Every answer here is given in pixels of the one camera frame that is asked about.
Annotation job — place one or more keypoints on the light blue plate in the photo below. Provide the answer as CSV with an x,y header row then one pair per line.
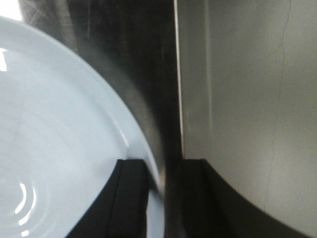
x,y
62,130

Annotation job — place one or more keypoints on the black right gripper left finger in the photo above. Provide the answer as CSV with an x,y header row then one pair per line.
x,y
120,209

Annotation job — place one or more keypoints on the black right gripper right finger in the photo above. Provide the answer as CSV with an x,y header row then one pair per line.
x,y
201,204

